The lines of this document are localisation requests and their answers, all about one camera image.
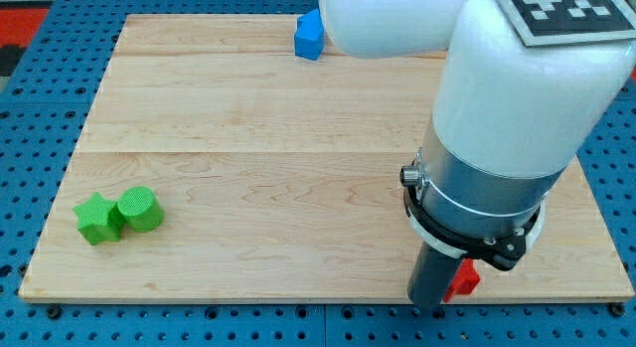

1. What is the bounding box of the blue block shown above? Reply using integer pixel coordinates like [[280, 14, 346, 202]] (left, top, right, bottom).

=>
[[294, 9, 325, 61]]

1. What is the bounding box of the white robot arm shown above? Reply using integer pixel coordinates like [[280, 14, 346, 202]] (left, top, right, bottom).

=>
[[318, 0, 635, 272]]

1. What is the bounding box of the green cylinder block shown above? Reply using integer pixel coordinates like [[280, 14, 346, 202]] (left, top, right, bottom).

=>
[[117, 186, 164, 233]]

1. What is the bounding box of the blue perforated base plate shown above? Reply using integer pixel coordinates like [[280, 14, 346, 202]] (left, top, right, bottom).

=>
[[1, 0, 635, 346]]

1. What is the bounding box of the red star block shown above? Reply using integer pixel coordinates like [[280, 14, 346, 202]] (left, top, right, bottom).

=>
[[442, 259, 481, 302]]

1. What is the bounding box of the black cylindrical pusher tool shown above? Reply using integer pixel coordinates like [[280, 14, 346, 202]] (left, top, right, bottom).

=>
[[407, 243, 463, 310]]

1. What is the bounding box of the black white fiducial marker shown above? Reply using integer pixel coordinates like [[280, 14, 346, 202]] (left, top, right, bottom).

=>
[[496, 0, 635, 47]]

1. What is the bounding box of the wooden board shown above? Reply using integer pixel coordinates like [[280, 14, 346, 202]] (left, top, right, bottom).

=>
[[17, 13, 636, 305]]

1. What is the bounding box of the green star block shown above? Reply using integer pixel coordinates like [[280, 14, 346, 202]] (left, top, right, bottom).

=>
[[73, 193, 126, 246]]

